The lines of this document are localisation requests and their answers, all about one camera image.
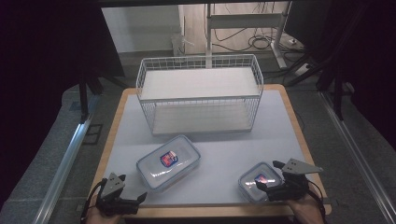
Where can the small clear food container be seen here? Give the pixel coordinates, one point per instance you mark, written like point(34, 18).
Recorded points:
point(249, 186)

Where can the black stand legs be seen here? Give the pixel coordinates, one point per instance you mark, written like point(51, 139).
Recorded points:
point(85, 90)

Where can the pale table mat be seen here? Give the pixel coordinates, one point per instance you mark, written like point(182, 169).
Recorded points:
point(218, 149)

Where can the person's right hand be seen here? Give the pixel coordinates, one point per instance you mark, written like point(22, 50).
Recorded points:
point(303, 208)

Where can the aluminium floor rail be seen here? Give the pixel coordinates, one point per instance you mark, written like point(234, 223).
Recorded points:
point(358, 155)
point(65, 161)

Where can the black tripod legs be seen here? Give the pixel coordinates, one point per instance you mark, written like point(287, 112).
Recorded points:
point(327, 74)

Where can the large clear food container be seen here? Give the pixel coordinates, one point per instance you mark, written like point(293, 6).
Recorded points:
point(182, 155)

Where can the white power strip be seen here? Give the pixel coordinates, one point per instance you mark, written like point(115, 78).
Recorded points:
point(303, 69)

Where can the person's left hand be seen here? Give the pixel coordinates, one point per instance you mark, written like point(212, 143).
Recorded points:
point(99, 217)

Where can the white metal desk frame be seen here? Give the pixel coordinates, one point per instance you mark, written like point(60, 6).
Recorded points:
point(246, 21)

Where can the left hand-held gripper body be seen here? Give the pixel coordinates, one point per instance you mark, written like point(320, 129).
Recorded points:
point(112, 186)

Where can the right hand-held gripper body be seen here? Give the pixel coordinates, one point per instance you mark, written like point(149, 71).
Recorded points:
point(292, 183)

